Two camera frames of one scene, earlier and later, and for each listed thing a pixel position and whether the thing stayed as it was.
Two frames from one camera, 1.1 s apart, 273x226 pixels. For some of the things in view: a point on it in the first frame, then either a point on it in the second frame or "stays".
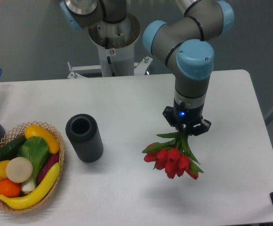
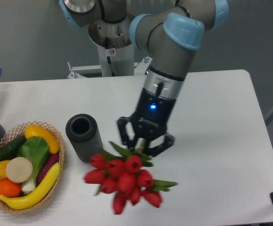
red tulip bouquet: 174,157 to 125,173
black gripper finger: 199,128 to 168,141
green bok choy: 36,149 stays
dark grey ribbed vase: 84,133 stays
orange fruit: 8,188 stays
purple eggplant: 53,159 stays
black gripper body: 186,117 to 153,113
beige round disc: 19,169 stays
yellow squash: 32,130 stays
